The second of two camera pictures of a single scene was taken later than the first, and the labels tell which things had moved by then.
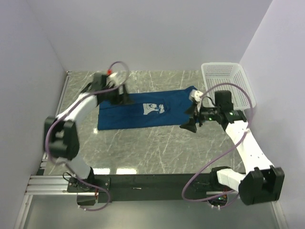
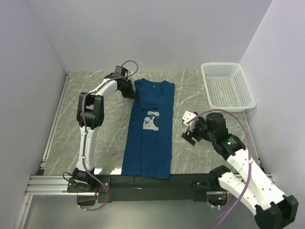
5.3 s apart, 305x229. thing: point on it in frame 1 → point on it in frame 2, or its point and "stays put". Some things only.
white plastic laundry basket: x=228 y=77 stays put
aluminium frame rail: x=40 y=184 stays put
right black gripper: x=191 y=126 → x=200 y=120
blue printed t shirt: x=158 y=108 → x=147 y=148
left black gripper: x=121 y=99 → x=131 y=94
